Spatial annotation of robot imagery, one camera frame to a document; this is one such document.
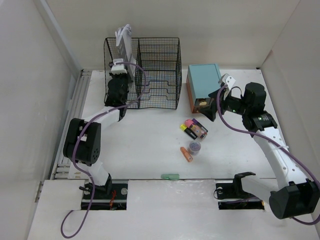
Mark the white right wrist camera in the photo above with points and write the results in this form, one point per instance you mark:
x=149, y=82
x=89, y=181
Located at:
x=228, y=81

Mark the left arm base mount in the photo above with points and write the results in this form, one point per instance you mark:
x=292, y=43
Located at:
x=116, y=200

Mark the black wire mesh organizer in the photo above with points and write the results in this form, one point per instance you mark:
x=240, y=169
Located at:
x=157, y=82

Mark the clear jar of coloured pins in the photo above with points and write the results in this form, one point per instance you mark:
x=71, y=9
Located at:
x=194, y=147

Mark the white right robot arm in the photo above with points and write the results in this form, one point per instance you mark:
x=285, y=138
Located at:
x=298, y=190

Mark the pink highlighter marker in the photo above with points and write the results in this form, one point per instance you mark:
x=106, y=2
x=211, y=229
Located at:
x=189, y=123

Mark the yellow highlighter marker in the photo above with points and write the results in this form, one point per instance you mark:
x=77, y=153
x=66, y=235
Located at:
x=188, y=131

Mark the blue and orange drawer box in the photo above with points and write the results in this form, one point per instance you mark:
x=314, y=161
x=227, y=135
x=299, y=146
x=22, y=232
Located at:
x=201, y=80

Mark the purple highlighter marker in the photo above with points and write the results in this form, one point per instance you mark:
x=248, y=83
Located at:
x=199, y=125

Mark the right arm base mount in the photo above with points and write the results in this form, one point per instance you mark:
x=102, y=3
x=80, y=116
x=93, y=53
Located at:
x=230, y=198

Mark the aluminium rail frame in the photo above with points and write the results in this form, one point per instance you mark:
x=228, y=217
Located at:
x=74, y=108

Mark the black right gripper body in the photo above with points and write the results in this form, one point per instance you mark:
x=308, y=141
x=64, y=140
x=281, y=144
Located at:
x=232, y=104

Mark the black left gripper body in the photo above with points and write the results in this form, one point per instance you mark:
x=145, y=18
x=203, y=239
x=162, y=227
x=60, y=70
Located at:
x=125, y=79

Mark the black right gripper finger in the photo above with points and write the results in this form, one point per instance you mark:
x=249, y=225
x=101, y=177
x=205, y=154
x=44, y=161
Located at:
x=210, y=111
x=215, y=95

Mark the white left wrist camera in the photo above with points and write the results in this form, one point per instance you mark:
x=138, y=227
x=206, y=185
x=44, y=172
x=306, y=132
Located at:
x=117, y=67

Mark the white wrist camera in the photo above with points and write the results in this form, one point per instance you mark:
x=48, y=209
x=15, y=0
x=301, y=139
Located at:
x=117, y=67
x=228, y=81

